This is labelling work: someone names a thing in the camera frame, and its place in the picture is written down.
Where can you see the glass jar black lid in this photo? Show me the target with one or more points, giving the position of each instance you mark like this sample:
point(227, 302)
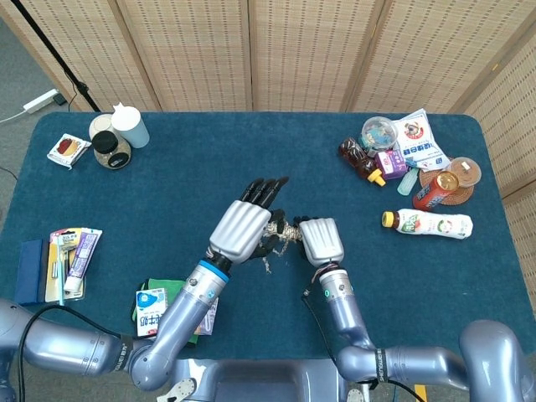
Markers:
point(112, 153)

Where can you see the pale blue plastic cup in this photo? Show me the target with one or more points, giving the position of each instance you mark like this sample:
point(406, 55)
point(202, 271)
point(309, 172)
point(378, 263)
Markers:
point(132, 125)

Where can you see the clear cup brown lid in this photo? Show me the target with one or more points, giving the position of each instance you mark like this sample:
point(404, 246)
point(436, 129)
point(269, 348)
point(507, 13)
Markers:
point(465, 171)

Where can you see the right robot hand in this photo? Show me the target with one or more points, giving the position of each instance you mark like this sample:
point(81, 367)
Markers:
point(321, 240)

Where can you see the red drink can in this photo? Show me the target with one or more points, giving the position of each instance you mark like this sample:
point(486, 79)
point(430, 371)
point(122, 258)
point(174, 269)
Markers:
point(433, 194)

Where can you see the small purple box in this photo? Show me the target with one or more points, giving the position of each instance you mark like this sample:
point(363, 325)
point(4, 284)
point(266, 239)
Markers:
point(391, 164)

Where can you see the mint green small bottle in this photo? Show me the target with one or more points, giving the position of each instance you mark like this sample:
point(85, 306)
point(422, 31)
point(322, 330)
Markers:
point(407, 183)

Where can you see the white power strip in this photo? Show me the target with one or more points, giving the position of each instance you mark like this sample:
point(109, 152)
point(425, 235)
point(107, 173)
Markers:
point(41, 100)

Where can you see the purple white toothpaste tube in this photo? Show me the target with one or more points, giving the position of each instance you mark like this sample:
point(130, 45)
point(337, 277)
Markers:
point(81, 259)

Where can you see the purple plum drink carton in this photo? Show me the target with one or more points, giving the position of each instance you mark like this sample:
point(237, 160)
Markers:
point(208, 322)

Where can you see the white bag blue print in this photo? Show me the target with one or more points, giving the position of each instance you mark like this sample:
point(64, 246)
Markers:
point(423, 142)

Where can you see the green microfibre cloth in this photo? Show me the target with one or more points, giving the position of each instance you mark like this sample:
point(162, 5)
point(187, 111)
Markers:
point(161, 284)

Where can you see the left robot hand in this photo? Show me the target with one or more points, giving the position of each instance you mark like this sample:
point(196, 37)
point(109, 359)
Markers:
point(240, 230)

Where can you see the brown woven coaster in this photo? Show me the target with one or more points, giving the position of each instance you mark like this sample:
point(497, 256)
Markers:
point(462, 194)

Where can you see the black tripod stand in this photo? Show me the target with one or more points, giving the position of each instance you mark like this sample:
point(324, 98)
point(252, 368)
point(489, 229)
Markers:
point(50, 54)

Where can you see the small snack packet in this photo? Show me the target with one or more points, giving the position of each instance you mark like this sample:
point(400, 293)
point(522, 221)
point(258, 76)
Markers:
point(69, 148)

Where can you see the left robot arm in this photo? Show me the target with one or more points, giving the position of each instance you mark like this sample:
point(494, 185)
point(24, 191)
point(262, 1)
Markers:
point(180, 318)

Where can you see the clear round plastic container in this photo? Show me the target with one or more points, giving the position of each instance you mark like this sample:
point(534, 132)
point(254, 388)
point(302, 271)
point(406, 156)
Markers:
point(379, 132)

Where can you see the grey robot torso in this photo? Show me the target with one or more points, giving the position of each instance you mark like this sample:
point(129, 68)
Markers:
point(259, 383)

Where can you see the amber honey bottle yellow cap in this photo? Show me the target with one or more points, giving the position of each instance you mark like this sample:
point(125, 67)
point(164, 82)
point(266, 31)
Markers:
point(356, 157)

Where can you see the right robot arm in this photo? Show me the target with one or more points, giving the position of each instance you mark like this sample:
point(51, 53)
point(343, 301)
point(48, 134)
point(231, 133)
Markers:
point(377, 360)

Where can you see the toothbrush blister pack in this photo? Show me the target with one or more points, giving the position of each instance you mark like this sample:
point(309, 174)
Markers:
point(54, 268)

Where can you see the white drink bottle yellow cap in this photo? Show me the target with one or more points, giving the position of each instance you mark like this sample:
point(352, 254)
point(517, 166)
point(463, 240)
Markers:
point(431, 224)

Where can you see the white blue milk carton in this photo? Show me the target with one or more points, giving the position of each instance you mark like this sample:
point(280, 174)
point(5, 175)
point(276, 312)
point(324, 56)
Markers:
point(151, 312)

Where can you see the dark blue flat box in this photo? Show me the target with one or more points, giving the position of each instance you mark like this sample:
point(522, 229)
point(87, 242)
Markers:
point(30, 272)

